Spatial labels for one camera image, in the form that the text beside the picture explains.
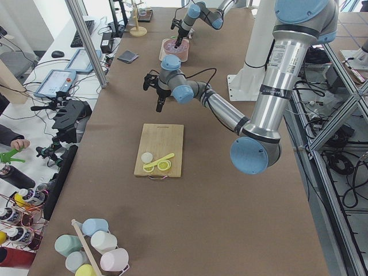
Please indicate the yellow plastic knife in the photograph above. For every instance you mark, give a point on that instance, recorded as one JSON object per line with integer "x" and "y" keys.
{"x": 154, "y": 163}

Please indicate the blue teach pendant near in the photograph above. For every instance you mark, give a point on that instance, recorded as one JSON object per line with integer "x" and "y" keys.
{"x": 55, "y": 81}

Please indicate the metal ice scoop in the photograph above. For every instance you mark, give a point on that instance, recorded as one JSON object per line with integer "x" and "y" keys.
{"x": 191, "y": 33}

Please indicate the seated person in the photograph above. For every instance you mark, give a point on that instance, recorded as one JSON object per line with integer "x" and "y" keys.
{"x": 8, "y": 137}

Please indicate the single lemon slice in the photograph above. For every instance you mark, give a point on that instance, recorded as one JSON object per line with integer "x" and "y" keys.
{"x": 149, "y": 167}

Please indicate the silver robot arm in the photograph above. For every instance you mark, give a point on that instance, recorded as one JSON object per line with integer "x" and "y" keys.
{"x": 199, "y": 10}
{"x": 299, "y": 24}

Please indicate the pink bowl of ice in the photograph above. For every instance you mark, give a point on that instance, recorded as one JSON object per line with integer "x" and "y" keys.
{"x": 184, "y": 50}

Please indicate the aluminium frame post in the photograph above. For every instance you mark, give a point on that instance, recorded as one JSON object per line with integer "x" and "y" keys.
{"x": 77, "y": 17}

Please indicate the lemon slice stack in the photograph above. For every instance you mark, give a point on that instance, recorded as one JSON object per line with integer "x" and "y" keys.
{"x": 164, "y": 165}

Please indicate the pastel cup rack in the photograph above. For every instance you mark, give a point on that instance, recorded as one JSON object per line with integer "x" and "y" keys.
{"x": 93, "y": 250}

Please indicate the wooden cup tree stand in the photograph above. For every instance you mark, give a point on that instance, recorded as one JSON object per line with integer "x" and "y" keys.
{"x": 135, "y": 29}

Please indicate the wooden cutting board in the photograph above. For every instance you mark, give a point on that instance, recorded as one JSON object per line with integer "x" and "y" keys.
{"x": 161, "y": 140}

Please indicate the cream plastic tray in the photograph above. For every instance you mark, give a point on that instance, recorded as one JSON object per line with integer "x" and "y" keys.
{"x": 161, "y": 56}

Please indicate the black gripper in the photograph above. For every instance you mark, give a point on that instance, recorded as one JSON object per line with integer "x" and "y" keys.
{"x": 181, "y": 33}
{"x": 162, "y": 92}

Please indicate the blue teach pendant far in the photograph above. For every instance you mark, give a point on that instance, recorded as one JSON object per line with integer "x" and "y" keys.
{"x": 80, "y": 62}

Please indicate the grey folded cloth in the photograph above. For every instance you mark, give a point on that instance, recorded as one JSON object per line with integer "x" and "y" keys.
{"x": 128, "y": 56}

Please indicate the blue teach pendant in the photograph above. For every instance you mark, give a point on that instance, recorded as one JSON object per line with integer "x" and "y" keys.
{"x": 55, "y": 81}
{"x": 80, "y": 62}

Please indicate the black computer mouse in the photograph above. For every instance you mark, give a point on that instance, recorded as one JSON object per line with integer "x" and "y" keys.
{"x": 57, "y": 54}

